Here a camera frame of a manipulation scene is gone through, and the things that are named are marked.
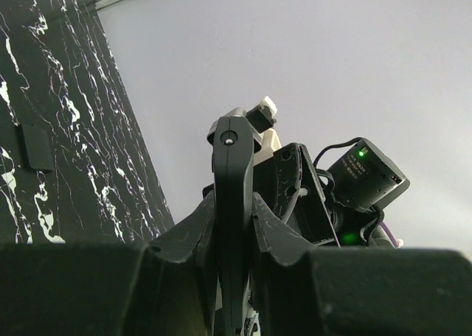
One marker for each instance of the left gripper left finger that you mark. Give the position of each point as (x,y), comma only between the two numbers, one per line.
(165,287)

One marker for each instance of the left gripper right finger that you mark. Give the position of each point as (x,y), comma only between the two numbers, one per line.
(301,289)

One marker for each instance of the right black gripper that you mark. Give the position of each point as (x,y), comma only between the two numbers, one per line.
(361,181)

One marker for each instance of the black remote battery cover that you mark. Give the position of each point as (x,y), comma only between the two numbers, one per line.
(36,148)

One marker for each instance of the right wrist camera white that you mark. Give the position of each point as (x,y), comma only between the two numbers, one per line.
(263,119)

